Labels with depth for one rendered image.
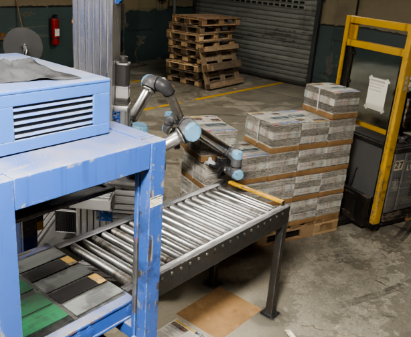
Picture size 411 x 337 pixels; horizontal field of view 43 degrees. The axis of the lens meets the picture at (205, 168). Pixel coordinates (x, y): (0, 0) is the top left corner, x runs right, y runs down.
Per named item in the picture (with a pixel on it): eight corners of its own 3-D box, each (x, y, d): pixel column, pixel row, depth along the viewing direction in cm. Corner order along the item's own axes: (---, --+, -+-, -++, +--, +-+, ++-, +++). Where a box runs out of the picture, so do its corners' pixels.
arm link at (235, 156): (227, 148, 349) (226, 162, 353) (233, 153, 339) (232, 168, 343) (239, 147, 351) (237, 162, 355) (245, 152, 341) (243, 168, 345)
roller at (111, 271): (75, 249, 265) (75, 241, 263) (138, 287, 237) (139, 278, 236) (67, 253, 261) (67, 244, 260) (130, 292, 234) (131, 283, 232)
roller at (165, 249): (124, 229, 289) (124, 221, 287) (187, 262, 261) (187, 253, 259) (117, 233, 285) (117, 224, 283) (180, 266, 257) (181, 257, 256)
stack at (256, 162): (176, 240, 435) (181, 146, 406) (286, 217, 493) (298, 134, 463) (199, 263, 405) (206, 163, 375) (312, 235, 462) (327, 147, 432)
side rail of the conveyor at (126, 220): (219, 195, 360) (221, 179, 356) (225, 198, 357) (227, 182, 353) (53, 265, 262) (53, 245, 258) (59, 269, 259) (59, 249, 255)
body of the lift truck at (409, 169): (328, 200, 538) (341, 126, 510) (365, 193, 565) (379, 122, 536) (379, 230, 482) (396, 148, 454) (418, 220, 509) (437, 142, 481)
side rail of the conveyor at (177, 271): (281, 220, 330) (284, 203, 326) (288, 223, 327) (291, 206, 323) (120, 309, 233) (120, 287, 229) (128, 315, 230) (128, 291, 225)
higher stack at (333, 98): (285, 217, 492) (304, 83, 447) (309, 212, 507) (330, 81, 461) (312, 235, 461) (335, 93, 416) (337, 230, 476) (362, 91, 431)
